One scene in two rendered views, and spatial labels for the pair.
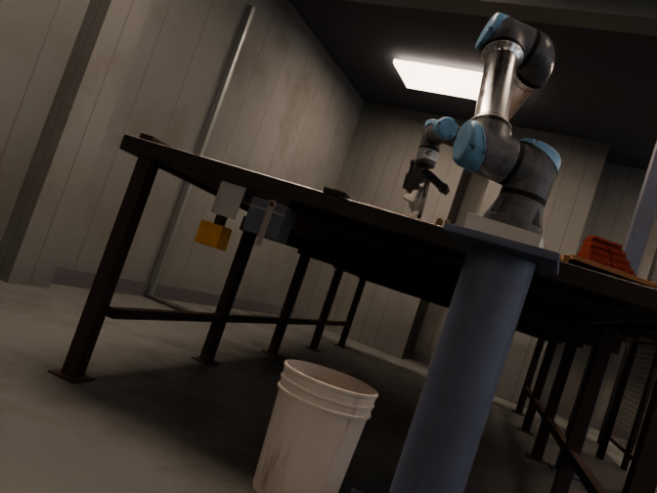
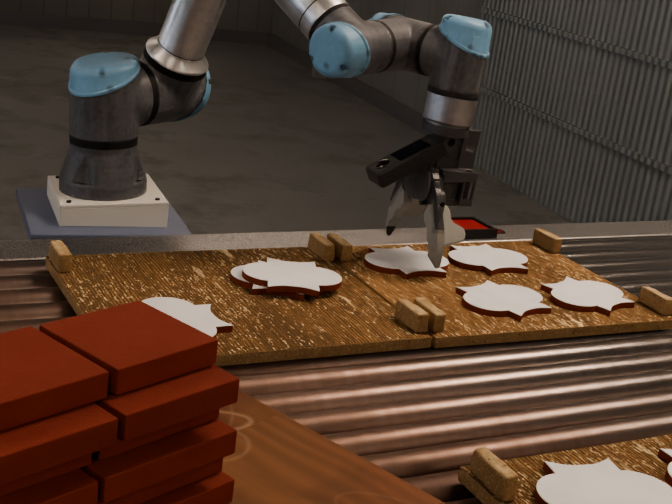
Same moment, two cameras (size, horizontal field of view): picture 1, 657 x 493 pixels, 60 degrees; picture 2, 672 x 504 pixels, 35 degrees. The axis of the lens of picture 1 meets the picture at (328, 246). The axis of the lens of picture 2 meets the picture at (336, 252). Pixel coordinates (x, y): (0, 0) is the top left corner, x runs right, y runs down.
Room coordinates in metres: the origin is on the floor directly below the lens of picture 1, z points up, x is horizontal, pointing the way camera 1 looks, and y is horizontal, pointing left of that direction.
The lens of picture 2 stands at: (2.98, -1.46, 1.45)
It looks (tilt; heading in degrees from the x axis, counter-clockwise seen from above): 18 degrees down; 133
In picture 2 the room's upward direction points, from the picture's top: 8 degrees clockwise
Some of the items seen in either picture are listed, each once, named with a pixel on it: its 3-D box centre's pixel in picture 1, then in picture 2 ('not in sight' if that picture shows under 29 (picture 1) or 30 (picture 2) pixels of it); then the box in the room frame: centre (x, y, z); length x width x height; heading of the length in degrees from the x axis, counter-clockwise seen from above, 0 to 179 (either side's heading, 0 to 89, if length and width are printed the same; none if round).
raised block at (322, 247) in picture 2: not in sight; (321, 246); (1.91, -0.36, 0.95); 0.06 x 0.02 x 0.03; 162
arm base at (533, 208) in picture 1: (516, 213); (103, 161); (1.43, -0.43, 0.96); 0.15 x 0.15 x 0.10
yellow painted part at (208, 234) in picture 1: (221, 214); not in sight; (1.99, 0.40, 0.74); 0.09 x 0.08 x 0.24; 73
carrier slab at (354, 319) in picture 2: not in sight; (231, 300); (1.98, -0.59, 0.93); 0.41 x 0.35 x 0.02; 72
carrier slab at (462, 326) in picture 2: not in sight; (492, 286); (2.11, -0.19, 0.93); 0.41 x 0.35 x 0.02; 72
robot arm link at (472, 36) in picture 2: (432, 136); (458, 56); (2.01, -0.23, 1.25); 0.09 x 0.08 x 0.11; 8
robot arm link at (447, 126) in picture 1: (446, 132); (396, 43); (1.92, -0.26, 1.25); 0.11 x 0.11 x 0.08; 8
